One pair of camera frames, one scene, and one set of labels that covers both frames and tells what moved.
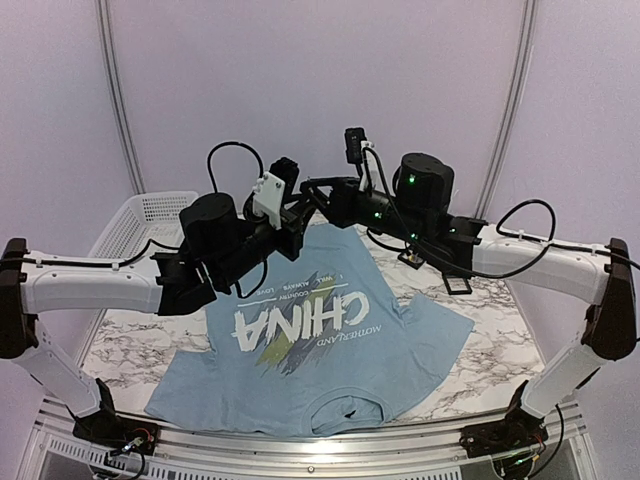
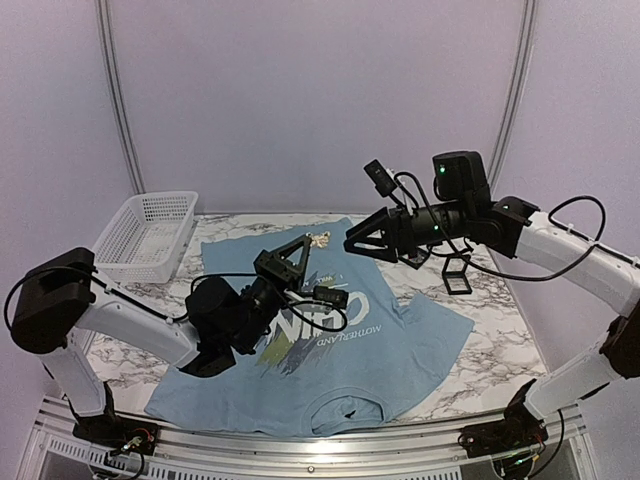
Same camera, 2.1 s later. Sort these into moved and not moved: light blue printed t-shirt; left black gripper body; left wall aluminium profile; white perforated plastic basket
Moved: left black gripper body
Not moved: light blue printed t-shirt; white perforated plastic basket; left wall aluminium profile
